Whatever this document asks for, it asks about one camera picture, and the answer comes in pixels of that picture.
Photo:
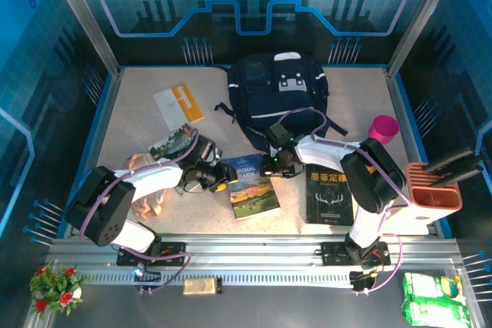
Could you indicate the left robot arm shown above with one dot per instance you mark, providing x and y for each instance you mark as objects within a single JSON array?
[{"x": 153, "y": 180}]

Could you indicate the orange and white notebook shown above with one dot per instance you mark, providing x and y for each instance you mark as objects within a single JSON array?
[{"x": 188, "y": 103}]

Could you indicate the pink brown wooden toy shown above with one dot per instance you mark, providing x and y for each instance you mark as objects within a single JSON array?
[{"x": 148, "y": 207}]

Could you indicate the white orange knife block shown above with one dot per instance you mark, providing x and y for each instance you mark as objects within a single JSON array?
[{"x": 434, "y": 197}]

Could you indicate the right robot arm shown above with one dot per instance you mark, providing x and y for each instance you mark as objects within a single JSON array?
[{"x": 326, "y": 151}]

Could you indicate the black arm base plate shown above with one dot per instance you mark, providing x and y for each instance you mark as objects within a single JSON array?
[
  {"x": 332, "y": 253},
  {"x": 173, "y": 253}
]

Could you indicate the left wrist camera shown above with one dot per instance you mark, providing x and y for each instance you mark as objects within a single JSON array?
[{"x": 205, "y": 149}]

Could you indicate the small gold box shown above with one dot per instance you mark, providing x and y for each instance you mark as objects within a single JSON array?
[{"x": 200, "y": 287}]

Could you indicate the pink goblet cup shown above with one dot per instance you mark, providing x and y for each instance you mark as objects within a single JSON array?
[{"x": 384, "y": 126}]

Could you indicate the artificial red flower plant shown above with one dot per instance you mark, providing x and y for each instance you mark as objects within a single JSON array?
[{"x": 57, "y": 289}]

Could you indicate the aluminium frame post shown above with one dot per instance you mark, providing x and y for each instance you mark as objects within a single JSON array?
[
  {"x": 88, "y": 24},
  {"x": 419, "y": 24}
]

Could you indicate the green snack packet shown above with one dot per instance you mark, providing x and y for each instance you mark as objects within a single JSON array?
[
  {"x": 423, "y": 285},
  {"x": 430, "y": 312}
]

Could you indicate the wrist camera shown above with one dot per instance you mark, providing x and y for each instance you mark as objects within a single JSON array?
[
  {"x": 280, "y": 133},
  {"x": 205, "y": 149}
]

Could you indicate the Animal Farm book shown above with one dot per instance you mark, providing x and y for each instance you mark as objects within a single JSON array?
[{"x": 253, "y": 197}]

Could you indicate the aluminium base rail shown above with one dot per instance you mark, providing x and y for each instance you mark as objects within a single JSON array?
[{"x": 250, "y": 253}]

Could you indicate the navy blue backpack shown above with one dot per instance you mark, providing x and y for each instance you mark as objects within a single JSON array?
[{"x": 261, "y": 86}]

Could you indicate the cartoon cover comic book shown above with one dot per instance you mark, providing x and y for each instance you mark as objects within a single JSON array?
[{"x": 169, "y": 145}]

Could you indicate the black book with antlers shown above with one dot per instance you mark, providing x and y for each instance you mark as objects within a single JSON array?
[{"x": 326, "y": 197}]

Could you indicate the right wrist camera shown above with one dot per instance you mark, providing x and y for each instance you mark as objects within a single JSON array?
[{"x": 280, "y": 133}]

